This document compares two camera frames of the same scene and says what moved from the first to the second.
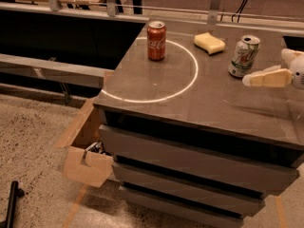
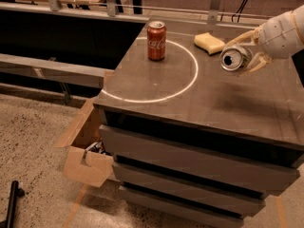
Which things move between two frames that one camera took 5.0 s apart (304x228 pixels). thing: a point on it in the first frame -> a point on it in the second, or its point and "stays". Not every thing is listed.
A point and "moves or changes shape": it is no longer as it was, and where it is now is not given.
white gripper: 298,70 -> 278,37
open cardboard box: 86,159 stays
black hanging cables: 244,2 stays
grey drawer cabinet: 192,145 stays
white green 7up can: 244,56 moves or changes shape
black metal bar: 15,193 stays
